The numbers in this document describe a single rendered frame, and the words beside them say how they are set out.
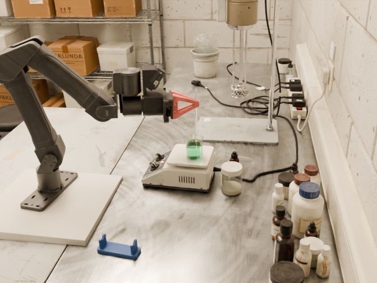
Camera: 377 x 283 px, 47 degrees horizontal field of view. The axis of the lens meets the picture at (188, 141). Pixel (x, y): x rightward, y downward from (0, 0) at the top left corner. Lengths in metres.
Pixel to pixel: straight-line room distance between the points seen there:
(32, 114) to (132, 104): 0.25
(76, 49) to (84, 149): 1.95
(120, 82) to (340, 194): 0.61
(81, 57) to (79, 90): 2.30
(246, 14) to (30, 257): 0.93
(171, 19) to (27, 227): 2.68
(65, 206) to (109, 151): 0.35
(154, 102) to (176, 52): 2.53
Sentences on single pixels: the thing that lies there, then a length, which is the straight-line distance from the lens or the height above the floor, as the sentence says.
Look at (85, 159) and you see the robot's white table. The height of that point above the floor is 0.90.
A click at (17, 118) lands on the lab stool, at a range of 2.61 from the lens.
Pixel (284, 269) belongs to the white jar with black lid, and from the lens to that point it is 0.91.
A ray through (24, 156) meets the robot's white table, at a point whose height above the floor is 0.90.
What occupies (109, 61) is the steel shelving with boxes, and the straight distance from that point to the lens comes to 3.48.
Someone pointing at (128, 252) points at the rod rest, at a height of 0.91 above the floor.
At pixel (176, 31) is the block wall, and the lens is 3.61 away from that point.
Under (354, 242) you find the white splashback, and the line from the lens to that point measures 0.95.
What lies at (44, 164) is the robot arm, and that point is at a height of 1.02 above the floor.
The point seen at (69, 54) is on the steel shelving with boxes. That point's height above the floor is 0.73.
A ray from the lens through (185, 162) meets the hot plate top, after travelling 1.21.
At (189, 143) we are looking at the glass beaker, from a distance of 1.19.
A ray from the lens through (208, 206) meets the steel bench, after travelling 1.18.
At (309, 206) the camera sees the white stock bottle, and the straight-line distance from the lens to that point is 1.04.
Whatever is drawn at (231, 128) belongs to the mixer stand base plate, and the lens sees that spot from 1.59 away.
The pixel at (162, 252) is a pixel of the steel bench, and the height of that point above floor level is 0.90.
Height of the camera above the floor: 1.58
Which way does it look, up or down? 27 degrees down
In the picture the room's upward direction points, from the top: 2 degrees counter-clockwise
